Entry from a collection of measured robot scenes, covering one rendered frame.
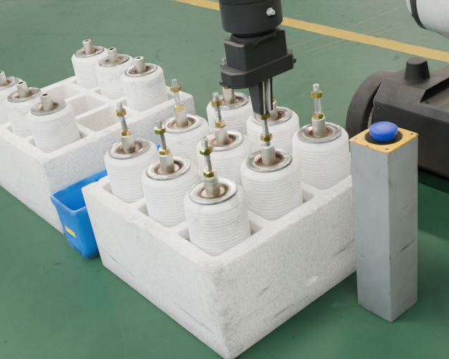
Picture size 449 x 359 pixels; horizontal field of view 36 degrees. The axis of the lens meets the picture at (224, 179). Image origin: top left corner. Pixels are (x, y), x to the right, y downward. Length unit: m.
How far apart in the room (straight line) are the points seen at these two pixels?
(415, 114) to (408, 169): 0.39
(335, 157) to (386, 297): 0.24
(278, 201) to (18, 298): 0.55
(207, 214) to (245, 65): 0.22
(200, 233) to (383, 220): 0.27
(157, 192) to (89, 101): 0.65
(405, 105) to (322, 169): 0.33
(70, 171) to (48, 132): 0.09
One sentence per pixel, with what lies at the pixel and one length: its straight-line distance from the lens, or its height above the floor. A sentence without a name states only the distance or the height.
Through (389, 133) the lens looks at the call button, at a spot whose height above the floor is 0.33.
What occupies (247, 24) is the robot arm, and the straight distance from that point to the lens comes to 0.97.
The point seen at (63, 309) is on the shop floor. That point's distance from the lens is 1.30.
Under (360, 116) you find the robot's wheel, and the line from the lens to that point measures 1.49.
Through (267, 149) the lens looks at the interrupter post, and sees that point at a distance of 1.08.
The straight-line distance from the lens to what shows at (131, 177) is 1.20.
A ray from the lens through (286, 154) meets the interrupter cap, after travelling 1.11.
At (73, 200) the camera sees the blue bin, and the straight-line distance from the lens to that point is 1.45.
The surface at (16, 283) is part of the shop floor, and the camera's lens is 1.41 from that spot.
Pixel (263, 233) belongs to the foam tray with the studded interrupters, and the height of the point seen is 0.18.
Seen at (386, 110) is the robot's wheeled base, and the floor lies 0.16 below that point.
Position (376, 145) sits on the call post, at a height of 0.31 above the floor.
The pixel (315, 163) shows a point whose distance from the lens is 1.15.
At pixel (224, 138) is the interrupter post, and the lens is 1.17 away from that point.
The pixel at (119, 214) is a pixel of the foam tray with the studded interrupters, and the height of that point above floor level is 0.18.
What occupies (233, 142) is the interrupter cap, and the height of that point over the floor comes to 0.25.
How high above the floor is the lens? 0.78
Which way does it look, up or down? 30 degrees down
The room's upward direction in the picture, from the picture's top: 9 degrees counter-clockwise
